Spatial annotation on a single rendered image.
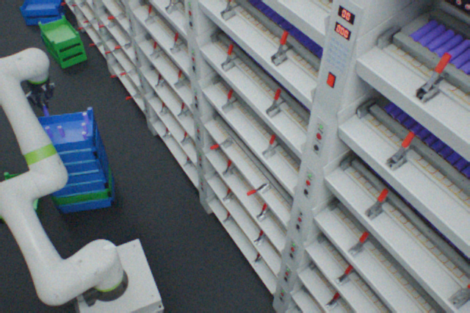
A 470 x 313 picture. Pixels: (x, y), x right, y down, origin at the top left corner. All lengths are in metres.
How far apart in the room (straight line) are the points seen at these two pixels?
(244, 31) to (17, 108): 0.92
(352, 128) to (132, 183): 1.73
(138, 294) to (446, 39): 1.37
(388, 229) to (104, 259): 0.95
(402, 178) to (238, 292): 1.34
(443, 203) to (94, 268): 1.12
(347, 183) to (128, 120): 1.99
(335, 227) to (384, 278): 0.20
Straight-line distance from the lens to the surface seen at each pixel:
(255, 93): 1.40
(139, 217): 2.41
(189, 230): 2.33
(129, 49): 2.67
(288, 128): 1.29
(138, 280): 1.81
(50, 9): 4.02
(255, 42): 1.28
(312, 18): 1.03
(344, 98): 1.00
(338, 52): 0.96
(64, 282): 1.59
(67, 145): 2.13
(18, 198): 1.76
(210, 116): 1.84
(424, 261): 1.11
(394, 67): 0.92
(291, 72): 1.18
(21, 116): 1.79
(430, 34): 0.95
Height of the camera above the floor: 1.97
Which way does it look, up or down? 49 degrees down
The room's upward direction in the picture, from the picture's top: 1 degrees clockwise
